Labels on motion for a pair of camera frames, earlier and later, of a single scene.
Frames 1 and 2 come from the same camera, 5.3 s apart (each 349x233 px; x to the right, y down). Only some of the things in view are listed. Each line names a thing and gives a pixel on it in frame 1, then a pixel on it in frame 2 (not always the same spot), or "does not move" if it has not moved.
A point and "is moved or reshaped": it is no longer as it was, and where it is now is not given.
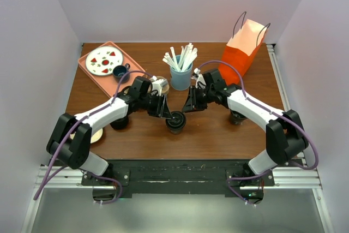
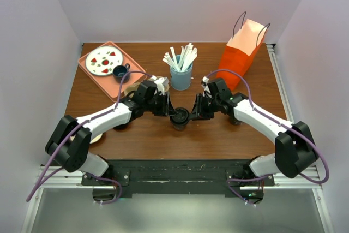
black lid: (178, 121) is moved or reshaped
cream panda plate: (94, 138) does not move
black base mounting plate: (177, 176) does not move
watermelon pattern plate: (101, 60) does not move
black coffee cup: (176, 131) → (179, 125)
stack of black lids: (120, 124) does not move
